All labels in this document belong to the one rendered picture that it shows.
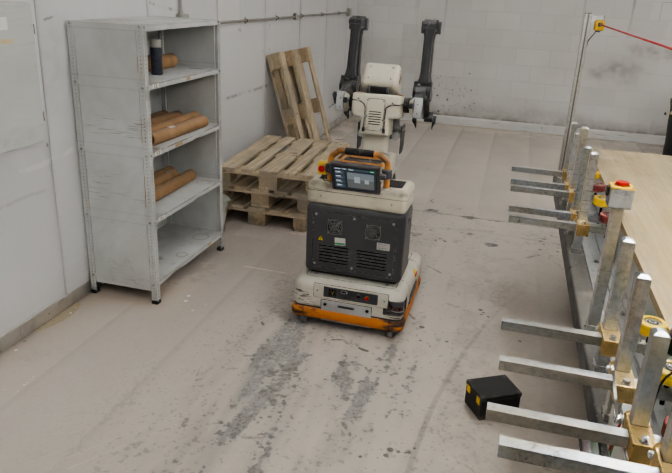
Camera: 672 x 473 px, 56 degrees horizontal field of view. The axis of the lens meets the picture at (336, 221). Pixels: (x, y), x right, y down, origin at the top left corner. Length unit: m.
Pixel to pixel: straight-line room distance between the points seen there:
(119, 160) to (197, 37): 1.07
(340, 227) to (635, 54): 6.64
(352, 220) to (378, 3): 6.42
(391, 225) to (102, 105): 1.65
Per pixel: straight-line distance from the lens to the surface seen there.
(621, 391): 1.82
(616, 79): 9.43
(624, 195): 2.19
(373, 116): 3.55
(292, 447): 2.76
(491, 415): 1.60
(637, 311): 1.79
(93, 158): 3.75
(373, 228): 3.35
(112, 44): 3.54
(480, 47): 9.33
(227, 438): 2.82
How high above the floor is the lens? 1.76
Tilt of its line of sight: 20 degrees down
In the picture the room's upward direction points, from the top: 3 degrees clockwise
